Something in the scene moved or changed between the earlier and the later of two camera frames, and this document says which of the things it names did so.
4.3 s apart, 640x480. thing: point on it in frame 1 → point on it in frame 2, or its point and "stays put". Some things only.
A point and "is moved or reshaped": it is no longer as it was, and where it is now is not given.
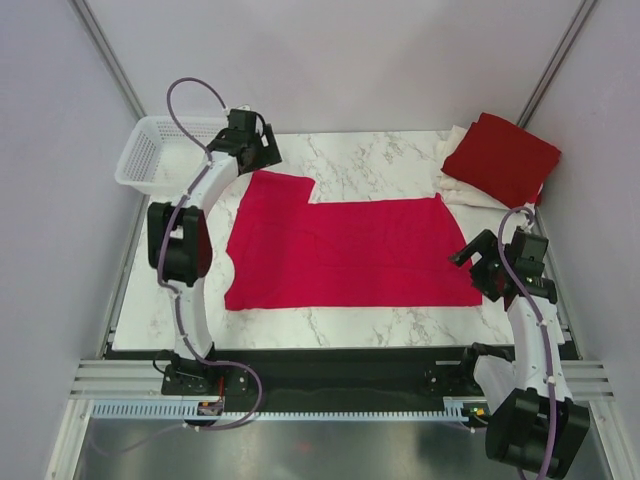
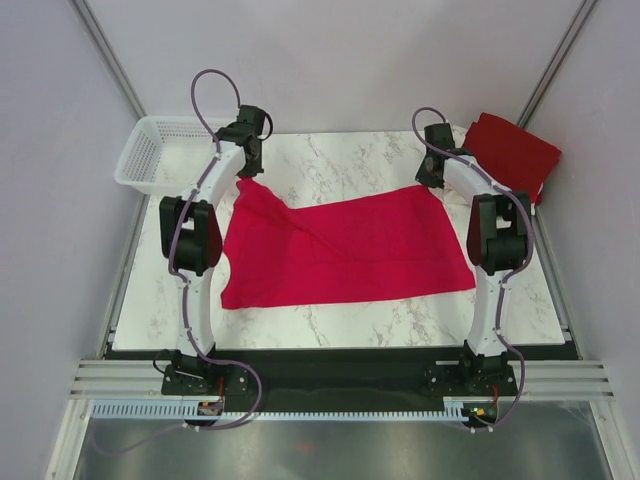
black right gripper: (487, 244) → (426, 180)
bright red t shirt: (288, 253) is moved or reshaped
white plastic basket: (161, 159) stays put
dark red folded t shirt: (503, 160) stays put
